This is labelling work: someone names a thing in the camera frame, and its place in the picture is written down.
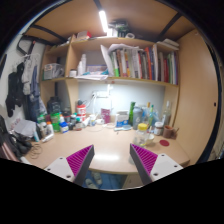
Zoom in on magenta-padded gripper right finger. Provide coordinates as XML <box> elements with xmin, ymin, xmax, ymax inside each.
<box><xmin>129</xmin><ymin>143</ymin><xmax>184</xmax><ymax>186</ymax></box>

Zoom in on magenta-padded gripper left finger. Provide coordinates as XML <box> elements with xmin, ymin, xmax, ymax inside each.
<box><xmin>43</xmin><ymin>144</ymin><xmax>96</xmax><ymax>187</ymax></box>

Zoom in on clear plastic bottle yellow cap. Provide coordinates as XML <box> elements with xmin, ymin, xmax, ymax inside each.
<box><xmin>134</xmin><ymin>123</ymin><xmax>150</xmax><ymax>148</ymax></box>

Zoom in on brown spread jar white lid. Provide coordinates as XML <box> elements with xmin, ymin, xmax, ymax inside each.
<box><xmin>153</xmin><ymin>121</ymin><xmax>165</xmax><ymax>136</ymax></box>

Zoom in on brown cup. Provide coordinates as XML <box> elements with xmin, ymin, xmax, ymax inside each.
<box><xmin>162</xmin><ymin>125</ymin><xmax>176</xmax><ymax>140</ymax></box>

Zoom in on white and blue tube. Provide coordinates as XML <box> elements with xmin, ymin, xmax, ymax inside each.
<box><xmin>113</xmin><ymin>124</ymin><xmax>133</xmax><ymax>132</ymax></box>

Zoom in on green plastic container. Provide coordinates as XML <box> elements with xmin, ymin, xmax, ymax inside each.
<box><xmin>50</xmin><ymin>112</ymin><xmax>62</xmax><ymax>133</ymax></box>

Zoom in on grey shaker bottle green lid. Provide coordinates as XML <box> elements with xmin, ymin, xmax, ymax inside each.
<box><xmin>128</xmin><ymin>101</ymin><xmax>144</xmax><ymax>130</ymax></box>

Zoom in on green glass bottle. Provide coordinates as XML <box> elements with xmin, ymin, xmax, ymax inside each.
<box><xmin>148</xmin><ymin>104</ymin><xmax>156</xmax><ymax>128</ymax></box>

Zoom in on tall clear glass bottle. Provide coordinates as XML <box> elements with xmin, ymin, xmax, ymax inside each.
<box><xmin>162</xmin><ymin>100</ymin><xmax>172</xmax><ymax>127</ymax></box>

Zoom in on white and blue box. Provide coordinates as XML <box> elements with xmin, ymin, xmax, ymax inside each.
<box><xmin>115</xmin><ymin>110</ymin><xmax>130</xmax><ymax>128</ymax></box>

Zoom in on clear bottle gold cap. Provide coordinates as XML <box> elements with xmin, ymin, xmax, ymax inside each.
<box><xmin>143</xmin><ymin>101</ymin><xmax>152</xmax><ymax>125</ymax></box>

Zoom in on red and white canister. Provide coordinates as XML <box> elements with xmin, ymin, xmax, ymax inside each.
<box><xmin>76</xmin><ymin>104</ymin><xmax>87</xmax><ymax>124</ymax></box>

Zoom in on magenta carton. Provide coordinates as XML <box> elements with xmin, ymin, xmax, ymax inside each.
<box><xmin>100</xmin><ymin>108</ymin><xmax>112</xmax><ymax>124</ymax></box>

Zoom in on black bag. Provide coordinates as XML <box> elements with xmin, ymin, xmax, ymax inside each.
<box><xmin>47</xmin><ymin>96</ymin><xmax>62</xmax><ymax>114</ymax></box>

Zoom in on dark backpack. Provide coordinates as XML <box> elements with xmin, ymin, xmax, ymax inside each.
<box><xmin>0</xmin><ymin>114</ymin><xmax>33</xmax><ymax>162</ymax></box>

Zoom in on dark hanging clothes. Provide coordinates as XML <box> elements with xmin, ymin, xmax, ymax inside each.
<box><xmin>4</xmin><ymin>53</ymin><xmax>46</xmax><ymax>123</ymax></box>

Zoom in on wooden shelf unit with books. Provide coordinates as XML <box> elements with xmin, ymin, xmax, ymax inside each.
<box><xmin>39</xmin><ymin>29</ymin><xmax>181</xmax><ymax>88</ymax></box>

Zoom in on bright ceiling tube light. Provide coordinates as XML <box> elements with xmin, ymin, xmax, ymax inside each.
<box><xmin>98</xmin><ymin>9</ymin><xmax>109</xmax><ymax>34</ymax></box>

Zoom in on thin cable coil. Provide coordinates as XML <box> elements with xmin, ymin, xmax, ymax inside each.
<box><xmin>28</xmin><ymin>143</ymin><xmax>44</xmax><ymax>159</ymax></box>

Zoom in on white wall power socket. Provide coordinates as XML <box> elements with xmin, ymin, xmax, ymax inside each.
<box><xmin>92</xmin><ymin>90</ymin><xmax>109</xmax><ymax>99</ymax></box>

